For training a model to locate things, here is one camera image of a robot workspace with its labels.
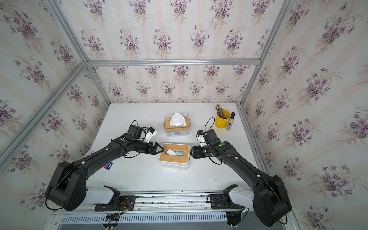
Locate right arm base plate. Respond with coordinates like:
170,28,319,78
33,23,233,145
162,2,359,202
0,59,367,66
207,194,247,210

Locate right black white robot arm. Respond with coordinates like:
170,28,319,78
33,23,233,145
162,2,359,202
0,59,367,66
190,129,292,227

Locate yellow pen cup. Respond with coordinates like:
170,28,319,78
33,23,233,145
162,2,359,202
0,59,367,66
215,109,231,129

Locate clear plastic tissue box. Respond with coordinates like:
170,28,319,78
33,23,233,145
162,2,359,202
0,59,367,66
163,114,191,137

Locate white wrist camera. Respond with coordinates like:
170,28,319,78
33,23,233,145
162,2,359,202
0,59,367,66
144,127,157,143
196,130,206,147

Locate pencils in cup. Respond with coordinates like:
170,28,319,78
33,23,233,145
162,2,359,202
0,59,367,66
215,104,225,119

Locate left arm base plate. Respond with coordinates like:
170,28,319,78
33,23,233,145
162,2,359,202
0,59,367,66
94,195,137,212

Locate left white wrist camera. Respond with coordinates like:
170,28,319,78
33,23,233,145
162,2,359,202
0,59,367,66
144,127,157,143

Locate blue tissue paper pack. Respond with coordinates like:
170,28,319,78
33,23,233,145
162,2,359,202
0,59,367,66
169,113,186,127

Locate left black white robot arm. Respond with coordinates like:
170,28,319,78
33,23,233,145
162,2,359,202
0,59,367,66
45,125,164,211

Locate white bamboo-lid tissue box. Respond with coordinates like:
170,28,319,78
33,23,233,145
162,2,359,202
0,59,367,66
159,143,190,170

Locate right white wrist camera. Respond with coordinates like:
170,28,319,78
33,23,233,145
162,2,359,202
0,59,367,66
196,130,206,147

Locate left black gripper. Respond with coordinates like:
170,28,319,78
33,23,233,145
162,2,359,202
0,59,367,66
132,140,165,155

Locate black marker pen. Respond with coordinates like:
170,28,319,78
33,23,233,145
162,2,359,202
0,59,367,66
226,112,235,131

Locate bamboo tissue box lid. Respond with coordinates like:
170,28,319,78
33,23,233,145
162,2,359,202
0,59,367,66
163,117,191,133

